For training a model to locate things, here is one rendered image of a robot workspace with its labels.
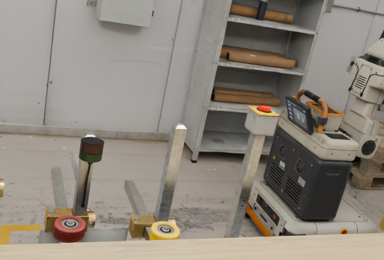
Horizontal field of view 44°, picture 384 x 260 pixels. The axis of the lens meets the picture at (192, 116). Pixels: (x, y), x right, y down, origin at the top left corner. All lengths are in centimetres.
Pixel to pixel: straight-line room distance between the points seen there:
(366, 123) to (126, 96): 203
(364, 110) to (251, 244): 188
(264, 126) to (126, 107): 282
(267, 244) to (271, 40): 324
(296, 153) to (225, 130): 168
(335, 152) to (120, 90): 203
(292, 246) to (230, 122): 319
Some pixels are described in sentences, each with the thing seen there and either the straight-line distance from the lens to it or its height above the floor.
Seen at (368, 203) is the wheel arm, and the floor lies 81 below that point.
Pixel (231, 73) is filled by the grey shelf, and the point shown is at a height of 71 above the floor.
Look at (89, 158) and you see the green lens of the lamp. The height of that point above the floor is 108.
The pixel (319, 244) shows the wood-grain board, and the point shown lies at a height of 90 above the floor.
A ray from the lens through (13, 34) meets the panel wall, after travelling 389.
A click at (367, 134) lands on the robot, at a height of 81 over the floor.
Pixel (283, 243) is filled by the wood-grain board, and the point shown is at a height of 90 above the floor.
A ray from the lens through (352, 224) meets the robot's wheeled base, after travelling 314.
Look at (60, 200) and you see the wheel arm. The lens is 147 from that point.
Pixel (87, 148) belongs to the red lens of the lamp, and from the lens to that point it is 123.
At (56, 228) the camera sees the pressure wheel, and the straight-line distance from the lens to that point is 127.
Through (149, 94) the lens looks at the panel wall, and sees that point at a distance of 416.
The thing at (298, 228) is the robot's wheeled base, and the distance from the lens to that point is 289.
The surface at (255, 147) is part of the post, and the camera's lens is 146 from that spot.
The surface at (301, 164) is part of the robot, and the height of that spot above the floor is 59.
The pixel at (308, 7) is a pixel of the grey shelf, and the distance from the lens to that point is 435.
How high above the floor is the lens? 160
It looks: 18 degrees down
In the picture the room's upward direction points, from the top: 12 degrees clockwise
